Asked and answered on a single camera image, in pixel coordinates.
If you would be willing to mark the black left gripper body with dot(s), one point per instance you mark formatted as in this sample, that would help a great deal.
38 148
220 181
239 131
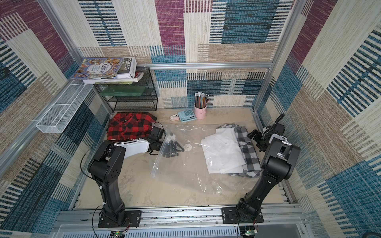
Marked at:
159 144

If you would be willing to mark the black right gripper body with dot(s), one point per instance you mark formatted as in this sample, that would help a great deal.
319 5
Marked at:
259 138

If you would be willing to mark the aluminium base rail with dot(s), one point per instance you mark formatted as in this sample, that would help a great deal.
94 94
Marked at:
217 221

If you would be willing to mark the black folio book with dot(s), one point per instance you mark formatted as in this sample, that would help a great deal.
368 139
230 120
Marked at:
127 74

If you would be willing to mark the grey white checked shirt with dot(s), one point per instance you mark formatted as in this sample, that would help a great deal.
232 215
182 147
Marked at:
251 168

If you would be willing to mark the white folded shirt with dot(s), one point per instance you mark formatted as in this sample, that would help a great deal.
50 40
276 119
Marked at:
222 152

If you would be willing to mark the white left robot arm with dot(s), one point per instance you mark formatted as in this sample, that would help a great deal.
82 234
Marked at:
105 168

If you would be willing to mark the white wire mesh basket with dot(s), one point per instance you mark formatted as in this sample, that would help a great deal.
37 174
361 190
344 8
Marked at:
58 116

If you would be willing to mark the red black plaid shirt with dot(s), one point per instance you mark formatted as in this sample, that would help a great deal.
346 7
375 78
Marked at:
129 126

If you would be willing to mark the black wire shelf rack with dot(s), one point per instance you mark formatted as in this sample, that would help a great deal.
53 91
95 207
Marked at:
131 96

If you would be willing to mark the coloured pencils bundle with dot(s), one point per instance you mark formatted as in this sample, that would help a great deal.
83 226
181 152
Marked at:
201 100

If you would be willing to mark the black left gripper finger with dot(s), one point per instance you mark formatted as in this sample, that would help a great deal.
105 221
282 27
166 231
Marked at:
173 153
174 145

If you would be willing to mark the pink metal pencil bucket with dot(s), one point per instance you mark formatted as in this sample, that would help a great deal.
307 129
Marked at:
200 113

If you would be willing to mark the teal desk calculator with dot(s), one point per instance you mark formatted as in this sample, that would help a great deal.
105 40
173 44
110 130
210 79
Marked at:
186 115

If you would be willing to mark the small white pink eraser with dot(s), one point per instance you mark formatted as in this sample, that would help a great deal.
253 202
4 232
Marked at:
175 117

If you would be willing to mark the green flat box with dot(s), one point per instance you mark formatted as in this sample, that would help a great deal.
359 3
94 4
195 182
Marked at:
121 91

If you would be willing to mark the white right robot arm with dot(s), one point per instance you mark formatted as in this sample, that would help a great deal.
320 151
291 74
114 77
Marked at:
277 165

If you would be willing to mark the clear plastic vacuum bag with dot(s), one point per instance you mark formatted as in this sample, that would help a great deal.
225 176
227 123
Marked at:
189 169

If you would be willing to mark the colourful illustrated book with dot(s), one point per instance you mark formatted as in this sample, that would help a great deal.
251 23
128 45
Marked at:
98 68

